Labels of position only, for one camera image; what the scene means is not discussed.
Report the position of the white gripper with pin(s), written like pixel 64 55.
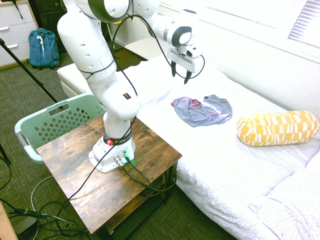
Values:
pixel 180 60

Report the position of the grey garment with red trim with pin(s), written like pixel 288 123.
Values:
pixel 200 113

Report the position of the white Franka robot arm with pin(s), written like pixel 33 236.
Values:
pixel 82 45

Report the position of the mint green laundry basket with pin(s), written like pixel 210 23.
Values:
pixel 55 125

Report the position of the white cushioned stool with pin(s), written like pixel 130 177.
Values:
pixel 145 47

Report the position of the white patterned bedspread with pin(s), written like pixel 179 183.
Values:
pixel 220 162

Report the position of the white cushioned bench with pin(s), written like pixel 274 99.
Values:
pixel 71 80

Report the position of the yellow white patterned bolster pillow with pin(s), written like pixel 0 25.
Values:
pixel 277 128

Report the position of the window blinds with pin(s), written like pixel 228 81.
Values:
pixel 306 22

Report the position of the blue backpack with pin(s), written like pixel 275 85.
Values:
pixel 43 50

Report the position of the rustic wooden side table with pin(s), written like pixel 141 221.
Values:
pixel 100 190

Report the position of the dark wooden cabinet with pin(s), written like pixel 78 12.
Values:
pixel 50 15

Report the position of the black tripod leg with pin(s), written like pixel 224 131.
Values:
pixel 4 155
pixel 27 71

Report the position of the white rumpled blanket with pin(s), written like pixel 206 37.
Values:
pixel 295 195

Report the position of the white drawer dresser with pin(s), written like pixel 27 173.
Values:
pixel 15 30

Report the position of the black power adapter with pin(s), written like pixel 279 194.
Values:
pixel 30 213

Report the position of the light wooden furniture edge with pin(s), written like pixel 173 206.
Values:
pixel 6 225

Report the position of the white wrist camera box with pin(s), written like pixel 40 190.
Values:
pixel 193 51

